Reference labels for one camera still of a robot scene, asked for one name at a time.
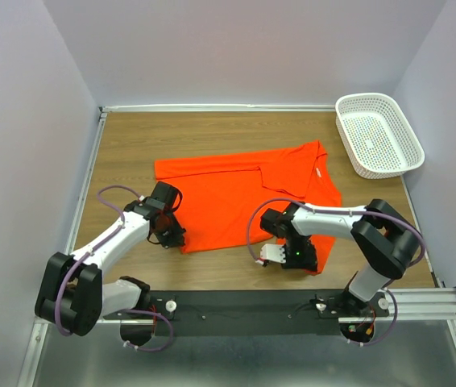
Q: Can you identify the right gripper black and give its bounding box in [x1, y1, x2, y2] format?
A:
[279, 235, 317, 272]

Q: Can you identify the orange t shirt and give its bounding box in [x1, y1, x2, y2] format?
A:
[155, 140, 342, 253]

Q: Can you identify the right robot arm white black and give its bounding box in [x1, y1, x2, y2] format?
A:
[253, 199, 426, 316]

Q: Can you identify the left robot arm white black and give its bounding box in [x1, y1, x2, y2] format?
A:
[35, 181, 185, 336]

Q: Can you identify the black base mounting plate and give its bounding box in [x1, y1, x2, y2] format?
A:
[105, 289, 390, 347]

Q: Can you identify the white perforated plastic basket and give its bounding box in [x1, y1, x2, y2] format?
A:
[334, 93, 425, 180]

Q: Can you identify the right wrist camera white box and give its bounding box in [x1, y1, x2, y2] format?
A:
[256, 243, 286, 266]

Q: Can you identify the aluminium frame rail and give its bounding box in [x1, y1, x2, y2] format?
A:
[34, 286, 456, 324]

